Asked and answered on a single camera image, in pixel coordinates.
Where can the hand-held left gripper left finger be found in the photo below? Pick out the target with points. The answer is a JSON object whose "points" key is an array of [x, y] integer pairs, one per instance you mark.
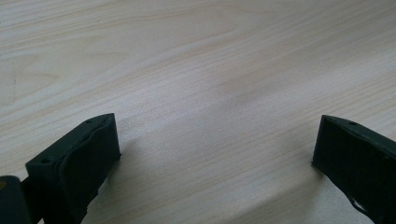
{"points": [[74, 168]]}

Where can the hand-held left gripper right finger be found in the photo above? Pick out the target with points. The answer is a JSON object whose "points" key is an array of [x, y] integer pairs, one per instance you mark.
{"points": [[358, 161]]}

